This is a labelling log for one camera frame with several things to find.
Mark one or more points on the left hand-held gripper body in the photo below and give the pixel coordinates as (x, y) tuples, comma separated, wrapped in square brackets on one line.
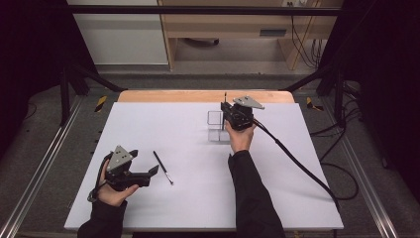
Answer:
[(124, 175)]

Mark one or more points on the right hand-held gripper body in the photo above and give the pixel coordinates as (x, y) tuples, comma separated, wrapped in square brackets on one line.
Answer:
[(241, 115)]

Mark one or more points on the black makeup brush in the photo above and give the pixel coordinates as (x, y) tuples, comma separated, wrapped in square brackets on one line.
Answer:
[(225, 97), (163, 168)]

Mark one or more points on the clear acrylic organizer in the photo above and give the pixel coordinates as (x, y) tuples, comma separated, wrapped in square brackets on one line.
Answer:
[(214, 127)]

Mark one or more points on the person's left hand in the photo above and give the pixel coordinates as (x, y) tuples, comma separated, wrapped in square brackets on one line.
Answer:
[(114, 196)]

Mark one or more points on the person's right hand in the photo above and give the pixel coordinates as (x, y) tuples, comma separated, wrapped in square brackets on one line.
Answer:
[(241, 140)]

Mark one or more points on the white table cover board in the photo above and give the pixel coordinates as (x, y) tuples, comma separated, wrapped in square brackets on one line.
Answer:
[(191, 205)]

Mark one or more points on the yellow black hazard tape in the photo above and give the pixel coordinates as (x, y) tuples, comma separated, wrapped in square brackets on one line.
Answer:
[(309, 103), (101, 103)]

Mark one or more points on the light wooden desk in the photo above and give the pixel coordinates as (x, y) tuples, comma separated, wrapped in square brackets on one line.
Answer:
[(224, 24)]

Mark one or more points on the black metal stand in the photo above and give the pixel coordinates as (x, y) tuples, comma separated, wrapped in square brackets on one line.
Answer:
[(65, 99), (338, 99)]

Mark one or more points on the white cabinet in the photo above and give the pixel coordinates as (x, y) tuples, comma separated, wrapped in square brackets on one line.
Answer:
[(122, 39)]

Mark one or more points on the white power strip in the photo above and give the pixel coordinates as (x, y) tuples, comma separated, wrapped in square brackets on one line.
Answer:
[(295, 3)]

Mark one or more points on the black curtain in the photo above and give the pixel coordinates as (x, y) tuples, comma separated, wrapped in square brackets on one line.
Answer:
[(386, 82), (29, 66)]

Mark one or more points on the aluminium floor rail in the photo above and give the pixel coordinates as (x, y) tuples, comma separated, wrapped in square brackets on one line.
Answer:
[(39, 165), (363, 172)]

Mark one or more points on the black horizontal frame bar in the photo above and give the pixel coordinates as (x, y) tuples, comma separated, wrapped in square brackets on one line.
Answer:
[(198, 10)]

